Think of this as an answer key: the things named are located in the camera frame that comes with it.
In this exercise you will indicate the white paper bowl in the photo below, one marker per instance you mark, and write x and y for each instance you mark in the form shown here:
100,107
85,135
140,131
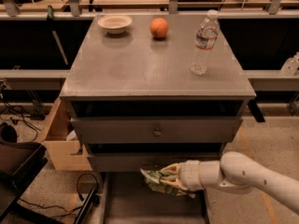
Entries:
115,24

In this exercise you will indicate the black metal stand bar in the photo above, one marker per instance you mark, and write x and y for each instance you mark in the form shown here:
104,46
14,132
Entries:
91,199

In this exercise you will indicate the grey drawer cabinet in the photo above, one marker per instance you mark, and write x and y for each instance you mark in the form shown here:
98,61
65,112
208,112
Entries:
136,76

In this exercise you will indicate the grey drawer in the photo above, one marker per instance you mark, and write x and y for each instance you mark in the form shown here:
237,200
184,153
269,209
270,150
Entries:
127,199
133,162
127,131

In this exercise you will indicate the light wooden box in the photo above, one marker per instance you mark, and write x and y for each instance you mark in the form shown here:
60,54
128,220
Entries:
65,153

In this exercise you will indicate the green jalapeno chip bag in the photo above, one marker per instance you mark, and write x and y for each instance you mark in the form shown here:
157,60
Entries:
152,179

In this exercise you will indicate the orange fruit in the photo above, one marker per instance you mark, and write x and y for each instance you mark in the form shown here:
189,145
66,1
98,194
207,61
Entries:
159,28

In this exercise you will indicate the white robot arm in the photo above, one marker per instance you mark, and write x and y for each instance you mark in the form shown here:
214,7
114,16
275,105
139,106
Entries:
234,173

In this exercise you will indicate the middle grey drawer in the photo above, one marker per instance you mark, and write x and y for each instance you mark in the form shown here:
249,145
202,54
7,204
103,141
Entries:
133,162

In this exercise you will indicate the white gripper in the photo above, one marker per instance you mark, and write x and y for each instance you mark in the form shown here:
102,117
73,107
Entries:
190,174

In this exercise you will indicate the clear plastic water bottle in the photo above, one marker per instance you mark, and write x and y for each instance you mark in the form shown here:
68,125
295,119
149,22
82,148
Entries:
204,42

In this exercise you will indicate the top grey drawer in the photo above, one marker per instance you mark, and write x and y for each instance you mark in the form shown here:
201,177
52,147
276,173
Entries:
127,131

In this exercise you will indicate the bottom grey drawer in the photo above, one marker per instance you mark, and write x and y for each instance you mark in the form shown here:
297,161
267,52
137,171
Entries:
127,199

